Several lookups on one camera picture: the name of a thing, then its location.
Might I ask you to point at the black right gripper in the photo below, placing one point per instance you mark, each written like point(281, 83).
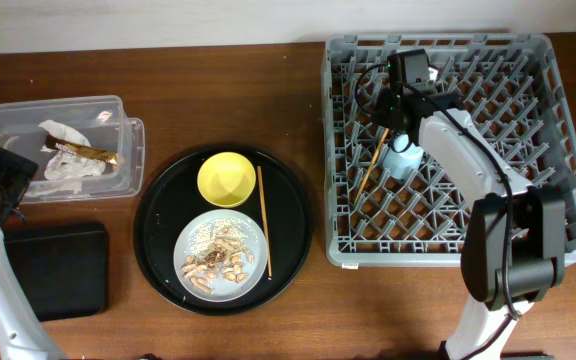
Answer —
point(385, 114)

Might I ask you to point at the wooden chopstick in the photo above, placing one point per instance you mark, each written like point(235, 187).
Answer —
point(372, 163)
point(264, 219)

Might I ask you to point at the light blue cup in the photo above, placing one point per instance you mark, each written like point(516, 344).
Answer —
point(402, 157)

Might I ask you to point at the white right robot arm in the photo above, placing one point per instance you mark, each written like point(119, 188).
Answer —
point(514, 251)

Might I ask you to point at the clear plastic waste bin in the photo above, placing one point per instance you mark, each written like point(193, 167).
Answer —
point(102, 120)

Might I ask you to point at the grey plastic dishwasher rack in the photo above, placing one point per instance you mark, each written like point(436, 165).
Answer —
point(511, 85)

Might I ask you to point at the crumpled white tissue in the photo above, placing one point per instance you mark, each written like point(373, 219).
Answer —
point(65, 165)

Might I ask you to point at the black rectangular box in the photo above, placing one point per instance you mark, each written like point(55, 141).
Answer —
point(62, 270)

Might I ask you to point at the gold snack wrapper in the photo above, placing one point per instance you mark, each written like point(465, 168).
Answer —
point(83, 151)

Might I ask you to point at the round black serving tray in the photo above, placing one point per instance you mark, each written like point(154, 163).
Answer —
point(172, 200)

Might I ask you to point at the yellow bowl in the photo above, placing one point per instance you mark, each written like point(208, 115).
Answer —
point(226, 179)

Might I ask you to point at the grey plate with food scraps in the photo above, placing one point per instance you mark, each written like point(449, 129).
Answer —
point(220, 256)

